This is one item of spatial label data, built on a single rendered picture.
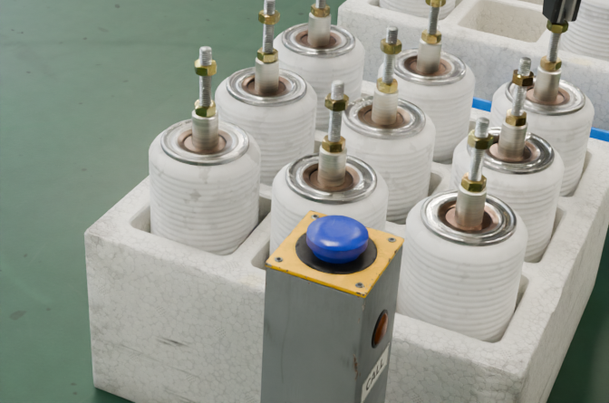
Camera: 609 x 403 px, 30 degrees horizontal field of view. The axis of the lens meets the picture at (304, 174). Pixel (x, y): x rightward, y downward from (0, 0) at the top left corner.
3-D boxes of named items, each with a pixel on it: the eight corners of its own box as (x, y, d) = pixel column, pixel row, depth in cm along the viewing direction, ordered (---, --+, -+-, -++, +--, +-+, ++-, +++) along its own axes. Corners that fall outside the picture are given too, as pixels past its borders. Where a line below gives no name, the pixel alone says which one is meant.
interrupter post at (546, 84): (533, 91, 109) (538, 60, 107) (558, 96, 109) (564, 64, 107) (529, 101, 107) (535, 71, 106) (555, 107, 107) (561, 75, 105)
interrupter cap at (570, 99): (511, 75, 112) (512, 69, 112) (588, 89, 110) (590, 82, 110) (497, 109, 106) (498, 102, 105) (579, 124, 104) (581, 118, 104)
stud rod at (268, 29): (259, 73, 106) (262, -2, 102) (267, 71, 106) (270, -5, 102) (265, 77, 105) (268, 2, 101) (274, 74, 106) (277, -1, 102)
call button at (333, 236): (375, 248, 75) (378, 223, 74) (352, 281, 72) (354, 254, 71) (320, 232, 76) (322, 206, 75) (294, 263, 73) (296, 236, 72)
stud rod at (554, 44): (553, 81, 107) (566, 6, 103) (552, 85, 106) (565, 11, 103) (542, 79, 108) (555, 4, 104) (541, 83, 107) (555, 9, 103)
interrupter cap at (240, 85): (208, 91, 106) (208, 83, 106) (262, 64, 111) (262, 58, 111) (271, 118, 102) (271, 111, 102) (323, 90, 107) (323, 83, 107)
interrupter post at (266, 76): (248, 91, 106) (248, 58, 105) (265, 81, 108) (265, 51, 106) (267, 99, 105) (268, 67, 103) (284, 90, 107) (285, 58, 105)
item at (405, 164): (368, 239, 118) (383, 84, 108) (436, 283, 112) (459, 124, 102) (299, 273, 112) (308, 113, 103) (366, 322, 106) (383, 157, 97)
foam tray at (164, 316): (594, 286, 124) (627, 145, 115) (489, 541, 94) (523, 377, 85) (275, 192, 137) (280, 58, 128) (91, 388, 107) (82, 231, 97)
